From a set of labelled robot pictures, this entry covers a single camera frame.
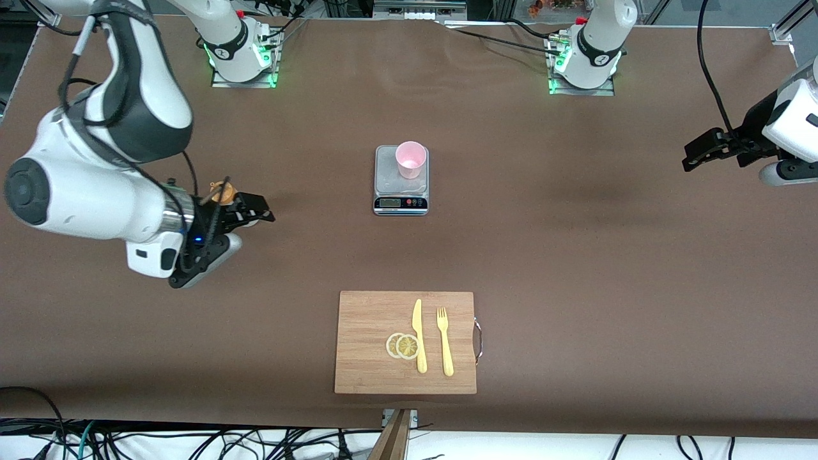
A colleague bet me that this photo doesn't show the translucent squeeze bottle orange cap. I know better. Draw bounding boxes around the translucent squeeze bottle orange cap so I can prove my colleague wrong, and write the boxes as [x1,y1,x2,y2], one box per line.
[210,181,261,228]

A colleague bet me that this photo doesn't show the pink plastic cup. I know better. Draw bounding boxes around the pink plastic cup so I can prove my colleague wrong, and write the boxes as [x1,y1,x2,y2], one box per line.
[395,141,428,180]

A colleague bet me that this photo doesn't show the silver digital kitchen scale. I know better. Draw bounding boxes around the silver digital kitchen scale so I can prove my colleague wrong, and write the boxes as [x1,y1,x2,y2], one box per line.
[373,145,429,217]

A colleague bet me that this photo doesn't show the wooden cutting board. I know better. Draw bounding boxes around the wooden cutting board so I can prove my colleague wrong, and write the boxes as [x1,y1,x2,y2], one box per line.
[334,291,478,395]

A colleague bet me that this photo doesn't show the brown table cover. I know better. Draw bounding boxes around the brown table cover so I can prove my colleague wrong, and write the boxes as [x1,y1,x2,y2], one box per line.
[0,11,818,440]

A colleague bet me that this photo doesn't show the yellow plastic knife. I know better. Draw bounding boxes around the yellow plastic knife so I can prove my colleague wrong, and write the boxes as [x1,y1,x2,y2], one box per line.
[412,298,428,374]

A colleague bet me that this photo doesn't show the yellow plastic fork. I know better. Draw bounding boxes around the yellow plastic fork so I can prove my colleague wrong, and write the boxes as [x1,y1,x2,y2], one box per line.
[436,307,455,377]

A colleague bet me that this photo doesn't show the white power strip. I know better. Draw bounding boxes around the white power strip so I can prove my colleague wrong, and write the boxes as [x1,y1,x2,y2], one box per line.
[374,0,467,21]

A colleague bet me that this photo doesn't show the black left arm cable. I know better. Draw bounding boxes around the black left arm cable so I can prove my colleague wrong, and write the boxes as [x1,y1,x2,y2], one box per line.
[697,0,748,132]

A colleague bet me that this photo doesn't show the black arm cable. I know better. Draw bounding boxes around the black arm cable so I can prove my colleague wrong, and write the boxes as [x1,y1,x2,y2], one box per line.
[697,0,748,132]
[59,13,199,211]

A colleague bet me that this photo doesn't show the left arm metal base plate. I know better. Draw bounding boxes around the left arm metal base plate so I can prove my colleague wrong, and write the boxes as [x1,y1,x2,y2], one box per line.
[548,35,615,96]

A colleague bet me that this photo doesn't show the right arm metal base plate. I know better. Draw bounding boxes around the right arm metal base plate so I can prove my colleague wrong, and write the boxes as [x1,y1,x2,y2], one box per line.
[211,29,279,89]

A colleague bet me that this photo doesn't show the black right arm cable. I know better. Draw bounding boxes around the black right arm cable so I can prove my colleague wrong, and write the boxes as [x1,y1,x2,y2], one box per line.
[59,13,199,211]

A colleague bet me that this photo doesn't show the black cable on table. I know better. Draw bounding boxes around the black cable on table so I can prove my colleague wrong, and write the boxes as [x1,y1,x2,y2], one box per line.
[441,18,563,57]

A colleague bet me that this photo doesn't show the black looped floor cable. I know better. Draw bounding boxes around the black looped floor cable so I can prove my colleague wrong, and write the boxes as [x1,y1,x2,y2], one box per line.
[0,386,65,441]

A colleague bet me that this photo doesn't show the wooden post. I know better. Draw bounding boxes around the wooden post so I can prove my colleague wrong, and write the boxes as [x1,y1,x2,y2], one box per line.
[367,409,413,460]

